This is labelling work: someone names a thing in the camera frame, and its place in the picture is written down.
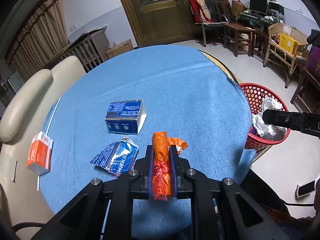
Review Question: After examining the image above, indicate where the crumpled blue foil packet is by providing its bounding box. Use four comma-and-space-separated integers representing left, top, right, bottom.
90, 137, 139, 176

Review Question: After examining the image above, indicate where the computer monitor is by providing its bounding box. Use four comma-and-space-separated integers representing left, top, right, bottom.
250, 0, 268, 15

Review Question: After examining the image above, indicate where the white thin stick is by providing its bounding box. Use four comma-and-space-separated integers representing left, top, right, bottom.
37, 97, 61, 191

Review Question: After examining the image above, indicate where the white tissue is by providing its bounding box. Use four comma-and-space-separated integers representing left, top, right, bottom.
252, 97, 287, 141

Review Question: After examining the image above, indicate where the orange snack wrapper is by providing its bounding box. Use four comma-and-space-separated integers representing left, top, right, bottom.
152, 132, 188, 201

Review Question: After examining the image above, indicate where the dark wooden chair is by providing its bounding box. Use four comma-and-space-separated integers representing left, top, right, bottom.
215, 1, 255, 57

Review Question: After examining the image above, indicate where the wicker armchair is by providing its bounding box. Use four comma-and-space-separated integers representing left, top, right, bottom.
263, 23, 309, 88

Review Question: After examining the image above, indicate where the wooden double door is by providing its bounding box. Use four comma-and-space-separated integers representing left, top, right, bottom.
120, 0, 227, 47

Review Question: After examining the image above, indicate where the white smartphone on floor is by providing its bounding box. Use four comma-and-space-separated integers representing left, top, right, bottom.
295, 179, 318, 199

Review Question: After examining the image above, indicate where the yellow cardboard box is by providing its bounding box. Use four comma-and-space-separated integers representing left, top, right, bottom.
279, 33, 300, 55

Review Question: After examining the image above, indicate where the beige leather sofa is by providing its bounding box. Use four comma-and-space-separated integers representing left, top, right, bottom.
1, 56, 86, 226

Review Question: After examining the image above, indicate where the red plastic mesh basket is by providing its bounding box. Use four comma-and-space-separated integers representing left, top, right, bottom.
238, 82, 291, 153

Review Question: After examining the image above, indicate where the brown cardboard box by door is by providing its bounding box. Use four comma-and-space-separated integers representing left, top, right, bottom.
106, 39, 133, 59

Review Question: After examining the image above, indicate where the orange white small carton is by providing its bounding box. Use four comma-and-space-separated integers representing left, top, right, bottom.
26, 131, 53, 176

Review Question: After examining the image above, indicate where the chair with red cloth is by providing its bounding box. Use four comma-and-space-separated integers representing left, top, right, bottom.
188, 0, 229, 47

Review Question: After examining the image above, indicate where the beige striped curtain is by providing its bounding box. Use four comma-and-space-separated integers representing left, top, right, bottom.
4, 0, 69, 81

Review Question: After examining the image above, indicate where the grey slatted cabinet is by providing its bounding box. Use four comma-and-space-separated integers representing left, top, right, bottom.
43, 25, 110, 72

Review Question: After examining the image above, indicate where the blue silver foil box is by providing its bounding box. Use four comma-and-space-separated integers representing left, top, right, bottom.
105, 99, 148, 135

